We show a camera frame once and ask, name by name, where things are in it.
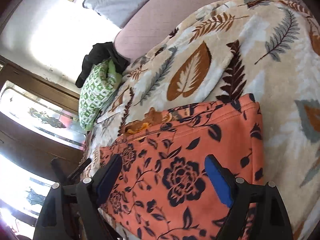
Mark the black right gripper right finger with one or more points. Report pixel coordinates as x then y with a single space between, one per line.
270 219

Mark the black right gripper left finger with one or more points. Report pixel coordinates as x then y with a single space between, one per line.
70 210

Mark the orange black floral garment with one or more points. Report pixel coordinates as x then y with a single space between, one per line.
163 191

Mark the green white patterned pillow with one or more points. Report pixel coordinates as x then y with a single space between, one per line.
98 88

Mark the black cloth bundle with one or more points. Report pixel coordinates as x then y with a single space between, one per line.
99 53

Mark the cream leaf-pattern fleece blanket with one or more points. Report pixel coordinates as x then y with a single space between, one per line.
221 52

